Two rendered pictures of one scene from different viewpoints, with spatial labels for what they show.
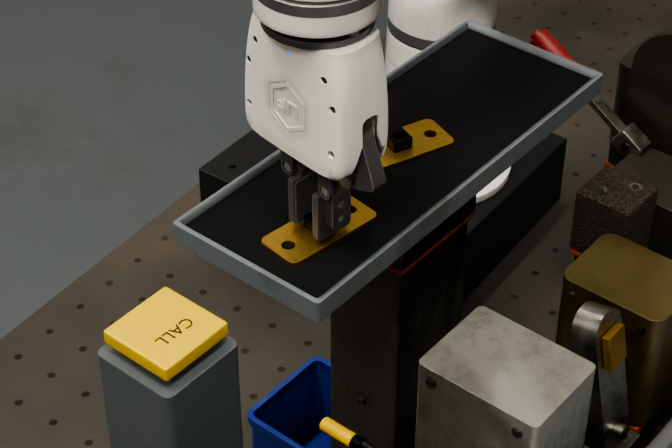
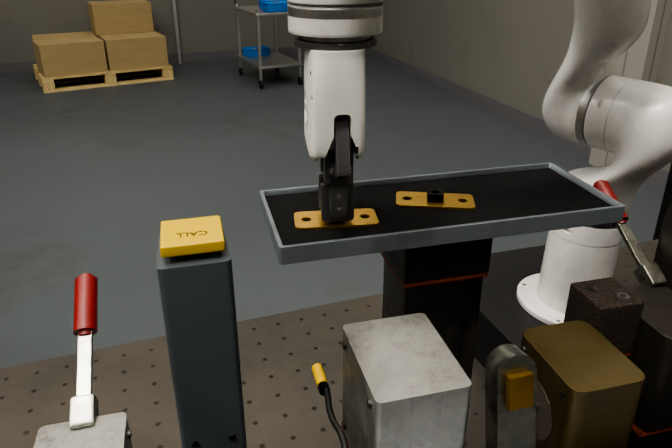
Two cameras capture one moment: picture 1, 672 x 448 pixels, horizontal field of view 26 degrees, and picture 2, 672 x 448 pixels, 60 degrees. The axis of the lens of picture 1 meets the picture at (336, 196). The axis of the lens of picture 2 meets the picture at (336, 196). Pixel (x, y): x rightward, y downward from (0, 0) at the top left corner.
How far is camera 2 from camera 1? 0.63 m
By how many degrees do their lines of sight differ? 34
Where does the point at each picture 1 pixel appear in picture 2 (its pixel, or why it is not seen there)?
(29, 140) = not seen: hidden behind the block
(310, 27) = (302, 26)
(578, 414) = (446, 423)
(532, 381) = (409, 372)
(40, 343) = (315, 318)
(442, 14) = not seen: hidden behind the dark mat
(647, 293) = (583, 368)
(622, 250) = (586, 334)
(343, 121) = (316, 108)
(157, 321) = (191, 226)
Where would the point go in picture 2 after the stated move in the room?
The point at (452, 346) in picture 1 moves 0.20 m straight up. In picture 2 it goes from (376, 326) to (383, 103)
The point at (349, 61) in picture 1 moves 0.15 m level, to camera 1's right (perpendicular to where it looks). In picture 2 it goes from (325, 59) to (498, 82)
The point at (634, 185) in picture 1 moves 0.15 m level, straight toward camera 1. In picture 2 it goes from (622, 294) to (535, 357)
